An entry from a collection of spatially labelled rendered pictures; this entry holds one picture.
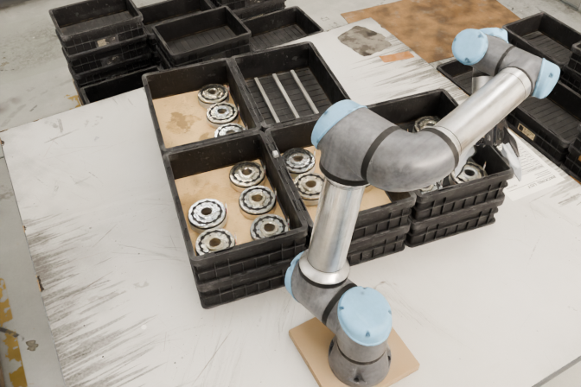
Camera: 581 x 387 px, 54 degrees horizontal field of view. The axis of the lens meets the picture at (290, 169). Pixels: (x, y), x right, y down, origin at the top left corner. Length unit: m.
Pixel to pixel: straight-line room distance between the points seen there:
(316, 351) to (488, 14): 3.20
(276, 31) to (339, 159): 2.16
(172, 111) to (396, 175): 1.09
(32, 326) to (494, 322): 1.76
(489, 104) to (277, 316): 0.77
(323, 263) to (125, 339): 0.59
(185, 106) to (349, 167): 1.00
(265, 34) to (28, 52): 1.65
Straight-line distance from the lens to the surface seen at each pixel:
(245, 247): 1.38
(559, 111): 2.86
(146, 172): 1.93
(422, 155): 1.00
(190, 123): 1.88
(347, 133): 1.03
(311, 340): 1.48
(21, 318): 2.60
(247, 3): 3.17
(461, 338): 1.56
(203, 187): 1.66
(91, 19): 3.24
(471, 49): 1.29
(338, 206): 1.14
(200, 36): 2.95
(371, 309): 1.26
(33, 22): 4.39
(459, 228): 1.74
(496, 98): 1.16
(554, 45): 3.31
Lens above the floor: 2.03
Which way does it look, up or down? 45 degrees down
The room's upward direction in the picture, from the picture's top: 1 degrees counter-clockwise
